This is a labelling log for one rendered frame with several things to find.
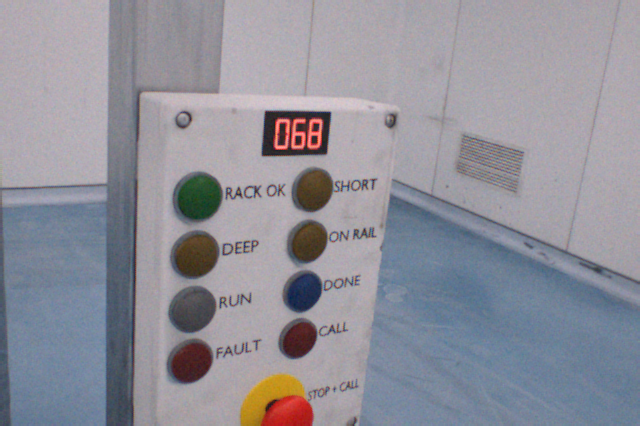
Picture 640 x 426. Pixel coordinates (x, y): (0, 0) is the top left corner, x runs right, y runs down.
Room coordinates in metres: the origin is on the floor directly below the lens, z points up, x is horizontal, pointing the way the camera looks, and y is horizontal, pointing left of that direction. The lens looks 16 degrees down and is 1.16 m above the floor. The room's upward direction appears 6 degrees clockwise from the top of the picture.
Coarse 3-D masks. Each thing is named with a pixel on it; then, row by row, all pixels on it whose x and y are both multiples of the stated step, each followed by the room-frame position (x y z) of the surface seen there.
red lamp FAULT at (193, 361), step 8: (192, 344) 0.36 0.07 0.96; (200, 344) 0.36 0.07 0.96; (184, 352) 0.35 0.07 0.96; (192, 352) 0.35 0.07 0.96; (200, 352) 0.36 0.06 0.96; (208, 352) 0.36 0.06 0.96; (176, 360) 0.35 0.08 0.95; (184, 360) 0.35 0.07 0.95; (192, 360) 0.35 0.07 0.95; (200, 360) 0.36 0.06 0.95; (208, 360) 0.36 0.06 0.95; (176, 368) 0.35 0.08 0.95; (184, 368) 0.35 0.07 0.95; (192, 368) 0.35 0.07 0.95; (200, 368) 0.36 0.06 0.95; (208, 368) 0.36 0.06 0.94; (176, 376) 0.35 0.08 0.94; (184, 376) 0.35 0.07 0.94; (192, 376) 0.35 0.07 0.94; (200, 376) 0.36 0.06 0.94
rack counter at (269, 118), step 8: (272, 112) 0.38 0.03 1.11; (280, 112) 0.39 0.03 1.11; (288, 112) 0.39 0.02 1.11; (296, 112) 0.39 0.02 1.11; (304, 112) 0.40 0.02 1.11; (312, 112) 0.40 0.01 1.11; (320, 112) 0.40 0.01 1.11; (328, 112) 0.41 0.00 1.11; (264, 120) 0.38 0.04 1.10; (272, 120) 0.39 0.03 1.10; (328, 120) 0.41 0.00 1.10; (264, 128) 0.38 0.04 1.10; (272, 128) 0.39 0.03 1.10; (328, 128) 0.41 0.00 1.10; (264, 136) 0.38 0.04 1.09; (272, 136) 0.39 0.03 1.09; (328, 136) 0.41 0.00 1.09; (264, 144) 0.38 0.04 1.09; (328, 144) 0.41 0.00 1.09; (264, 152) 0.38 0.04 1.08; (272, 152) 0.39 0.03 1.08; (280, 152) 0.39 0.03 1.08; (288, 152) 0.39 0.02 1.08; (296, 152) 0.40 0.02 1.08; (304, 152) 0.40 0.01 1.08; (312, 152) 0.40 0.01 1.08; (320, 152) 0.41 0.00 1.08
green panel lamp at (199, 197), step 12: (192, 180) 0.35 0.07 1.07; (204, 180) 0.36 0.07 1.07; (180, 192) 0.35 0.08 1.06; (192, 192) 0.35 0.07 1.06; (204, 192) 0.35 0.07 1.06; (216, 192) 0.36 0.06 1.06; (180, 204) 0.35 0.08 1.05; (192, 204) 0.35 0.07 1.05; (204, 204) 0.35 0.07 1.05; (216, 204) 0.36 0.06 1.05; (192, 216) 0.35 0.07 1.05; (204, 216) 0.36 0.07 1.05
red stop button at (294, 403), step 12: (288, 396) 0.38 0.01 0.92; (300, 396) 0.39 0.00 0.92; (276, 408) 0.37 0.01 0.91; (288, 408) 0.37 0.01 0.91; (300, 408) 0.38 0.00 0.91; (312, 408) 0.39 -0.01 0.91; (264, 420) 0.37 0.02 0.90; (276, 420) 0.37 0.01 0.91; (288, 420) 0.37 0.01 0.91; (300, 420) 0.38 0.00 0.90; (312, 420) 0.39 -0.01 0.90
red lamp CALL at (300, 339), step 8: (296, 328) 0.40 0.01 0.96; (304, 328) 0.40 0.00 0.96; (312, 328) 0.41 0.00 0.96; (288, 336) 0.39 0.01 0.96; (296, 336) 0.40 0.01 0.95; (304, 336) 0.40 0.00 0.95; (312, 336) 0.40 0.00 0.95; (288, 344) 0.39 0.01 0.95; (296, 344) 0.40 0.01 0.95; (304, 344) 0.40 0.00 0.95; (312, 344) 0.41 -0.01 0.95; (288, 352) 0.40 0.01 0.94; (296, 352) 0.40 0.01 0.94; (304, 352) 0.40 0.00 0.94
